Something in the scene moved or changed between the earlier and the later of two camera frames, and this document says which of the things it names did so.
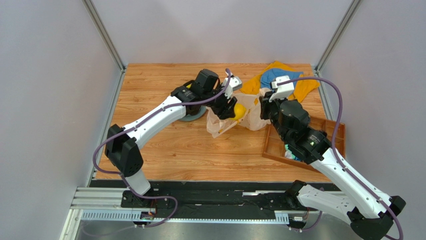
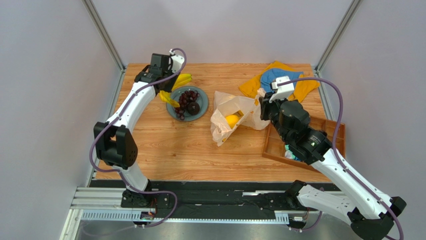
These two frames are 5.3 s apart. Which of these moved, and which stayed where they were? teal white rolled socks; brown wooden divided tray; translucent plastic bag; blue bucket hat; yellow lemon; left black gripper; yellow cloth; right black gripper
Moved: translucent plastic bag; left black gripper; yellow lemon
Stayed: right black gripper; teal white rolled socks; yellow cloth; blue bucket hat; brown wooden divided tray
